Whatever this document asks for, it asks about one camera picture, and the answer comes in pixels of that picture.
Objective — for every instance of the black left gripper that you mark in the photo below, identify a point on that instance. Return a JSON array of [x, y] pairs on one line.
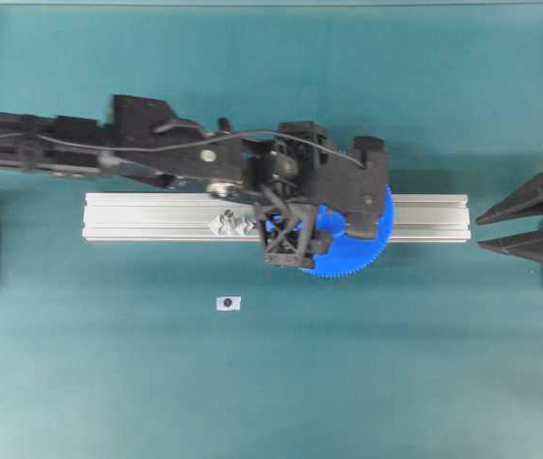
[[299, 165]]

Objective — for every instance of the large blue plastic gear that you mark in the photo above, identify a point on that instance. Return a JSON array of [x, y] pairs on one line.
[[347, 254]]

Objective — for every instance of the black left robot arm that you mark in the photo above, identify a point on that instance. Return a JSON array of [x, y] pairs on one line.
[[143, 140]]

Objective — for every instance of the left steel shaft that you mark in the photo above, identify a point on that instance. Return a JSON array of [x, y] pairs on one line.
[[227, 220]]

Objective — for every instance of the white marker sticker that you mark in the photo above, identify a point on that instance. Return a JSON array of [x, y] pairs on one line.
[[228, 303]]

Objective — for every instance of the white bracket shaft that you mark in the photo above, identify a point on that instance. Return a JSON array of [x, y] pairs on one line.
[[243, 225], [218, 226]]

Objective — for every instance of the aluminium extrusion rail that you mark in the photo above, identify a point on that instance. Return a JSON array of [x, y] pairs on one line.
[[184, 217]]

